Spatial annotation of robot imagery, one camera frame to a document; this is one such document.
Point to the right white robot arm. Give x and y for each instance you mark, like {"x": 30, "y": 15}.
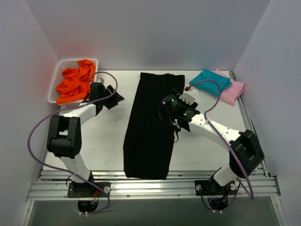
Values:
{"x": 245, "y": 152}

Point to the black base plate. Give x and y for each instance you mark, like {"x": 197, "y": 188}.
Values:
{"x": 207, "y": 188}
{"x": 84, "y": 190}

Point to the aluminium rail frame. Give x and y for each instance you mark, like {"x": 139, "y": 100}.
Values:
{"x": 160, "y": 202}

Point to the black t-shirt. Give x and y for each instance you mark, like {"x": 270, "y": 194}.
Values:
{"x": 148, "y": 143}

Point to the folded pink t-shirt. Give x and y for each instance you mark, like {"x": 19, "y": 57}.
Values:
{"x": 231, "y": 93}

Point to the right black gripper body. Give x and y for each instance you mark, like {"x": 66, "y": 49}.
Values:
{"x": 178, "y": 123}

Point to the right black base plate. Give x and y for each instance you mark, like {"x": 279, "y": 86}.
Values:
{"x": 207, "y": 188}

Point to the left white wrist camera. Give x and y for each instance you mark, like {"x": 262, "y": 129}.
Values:
{"x": 101, "y": 80}

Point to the orange crumpled t-shirt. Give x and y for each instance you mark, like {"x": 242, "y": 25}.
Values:
{"x": 76, "y": 82}

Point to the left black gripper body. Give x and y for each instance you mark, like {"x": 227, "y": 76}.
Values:
{"x": 113, "y": 97}

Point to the white plastic laundry basket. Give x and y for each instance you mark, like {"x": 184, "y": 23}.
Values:
{"x": 71, "y": 63}

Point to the folded teal t-shirt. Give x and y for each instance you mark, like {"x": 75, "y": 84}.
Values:
{"x": 210, "y": 82}

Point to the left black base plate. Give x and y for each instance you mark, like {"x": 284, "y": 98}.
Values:
{"x": 84, "y": 190}

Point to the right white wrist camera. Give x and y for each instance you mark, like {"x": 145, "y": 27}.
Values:
{"x": 189, "y": 95}

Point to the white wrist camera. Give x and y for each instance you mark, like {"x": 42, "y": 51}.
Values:
{"x": 189, "y": 95}
{"x": 101, "y": 80}

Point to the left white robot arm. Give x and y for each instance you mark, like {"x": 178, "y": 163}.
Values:
{"x": 64, "y": 135}

